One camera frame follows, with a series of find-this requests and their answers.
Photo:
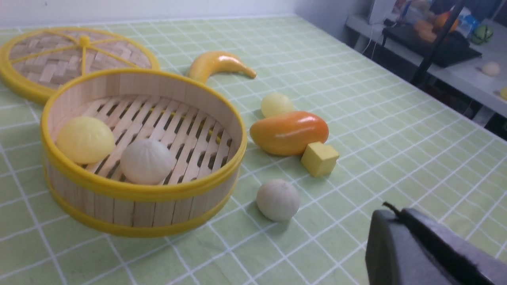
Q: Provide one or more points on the yellow plastic banana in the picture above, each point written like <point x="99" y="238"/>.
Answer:
<point x="213" y="62"/>

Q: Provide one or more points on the yellow foam cube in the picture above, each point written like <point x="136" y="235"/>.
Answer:
<point x="319" y="159"/>

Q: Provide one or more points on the grey side table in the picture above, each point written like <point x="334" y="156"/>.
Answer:
<point x="467" y="77"/>

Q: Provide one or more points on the woven bamboo steamer lid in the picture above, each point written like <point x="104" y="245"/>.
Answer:
<point x="35" y="64"/>

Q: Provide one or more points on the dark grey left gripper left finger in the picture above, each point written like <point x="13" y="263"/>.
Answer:
<point x="396" y="256"/>

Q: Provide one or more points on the black metal stand pole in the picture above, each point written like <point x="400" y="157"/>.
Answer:
<point x="427" y="61"/>

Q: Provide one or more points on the pale yellow bun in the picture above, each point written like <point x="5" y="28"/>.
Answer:
<point x="275" y="104"/>

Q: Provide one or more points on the bamboo steamer tray yellow rim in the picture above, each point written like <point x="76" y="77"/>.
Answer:
<point x="197" y="124"/>

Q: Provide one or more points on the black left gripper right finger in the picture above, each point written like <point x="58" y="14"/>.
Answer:
<point x="460" y="261"/>

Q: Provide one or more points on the black tray with fruit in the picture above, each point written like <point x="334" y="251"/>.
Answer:
<point x="419" y="38"/>

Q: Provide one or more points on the white bun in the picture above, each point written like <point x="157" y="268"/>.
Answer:
<point x="146" y="161"/>
<point x="278" y="200"/>

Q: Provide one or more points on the green checkered tablecloth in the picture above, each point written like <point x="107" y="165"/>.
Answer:
<point x="396" y="144"/>

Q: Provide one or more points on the orange plastic mango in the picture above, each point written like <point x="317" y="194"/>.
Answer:
<point x="288" y="134"/>

